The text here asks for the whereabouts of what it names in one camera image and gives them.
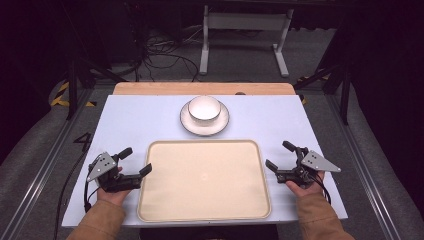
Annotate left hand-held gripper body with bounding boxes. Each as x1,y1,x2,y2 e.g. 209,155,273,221
86,151,144,194

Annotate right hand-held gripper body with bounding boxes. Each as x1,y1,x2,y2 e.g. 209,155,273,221
275,146,342,190

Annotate beige tray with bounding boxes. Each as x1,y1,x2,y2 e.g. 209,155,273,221
136,139,273,224

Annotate white plate with dark rim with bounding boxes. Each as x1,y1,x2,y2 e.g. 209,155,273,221
179,98,231,137

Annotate white bowl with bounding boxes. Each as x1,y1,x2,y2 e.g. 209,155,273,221
187,95,222,128

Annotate person's right hand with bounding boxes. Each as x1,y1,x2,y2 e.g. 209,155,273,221
285,170,326,199

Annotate person's left hand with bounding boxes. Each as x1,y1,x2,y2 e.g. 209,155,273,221
96,166,133,207

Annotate yellow black hazard tape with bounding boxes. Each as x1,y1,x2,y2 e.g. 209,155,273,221
49,81,98,108
297,74,332,106

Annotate black tripod stand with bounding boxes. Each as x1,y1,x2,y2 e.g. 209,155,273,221
293,58,353,127
64,54,130,122

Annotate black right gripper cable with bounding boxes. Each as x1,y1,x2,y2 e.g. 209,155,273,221
311,173,333,206

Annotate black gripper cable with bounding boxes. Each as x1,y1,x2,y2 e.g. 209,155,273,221
311,173,333,206
53,143,102,240

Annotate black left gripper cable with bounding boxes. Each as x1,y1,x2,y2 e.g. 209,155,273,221
53,143,102,240

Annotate aluminium floor rail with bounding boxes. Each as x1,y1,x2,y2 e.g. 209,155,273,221
0,89,95,240
324,94,402,240

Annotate bundle of black floor cables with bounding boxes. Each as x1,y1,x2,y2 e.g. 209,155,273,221
133,24,205,83

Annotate white metal stand frame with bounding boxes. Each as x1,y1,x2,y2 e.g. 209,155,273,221
198,4,295,78

